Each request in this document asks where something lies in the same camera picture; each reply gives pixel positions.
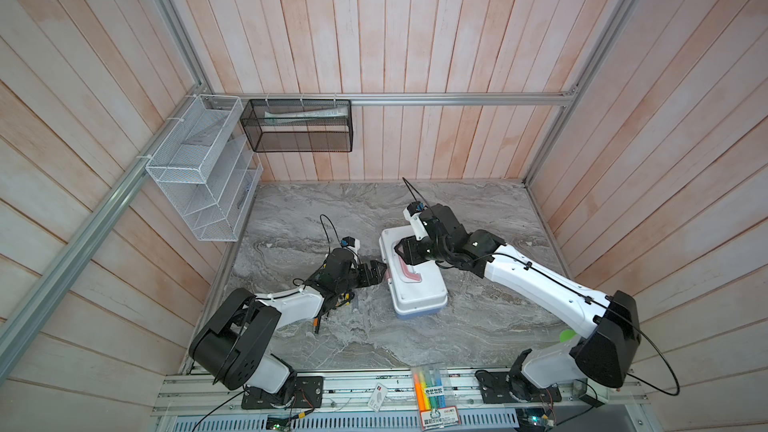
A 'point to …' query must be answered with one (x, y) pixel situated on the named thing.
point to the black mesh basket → (299, 125)
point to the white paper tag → (377, 398)
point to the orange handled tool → (315, 323)
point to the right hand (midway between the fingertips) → (401, 246)
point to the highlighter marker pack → (431, 400)
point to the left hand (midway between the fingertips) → (376, 274)
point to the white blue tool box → (417, 291)
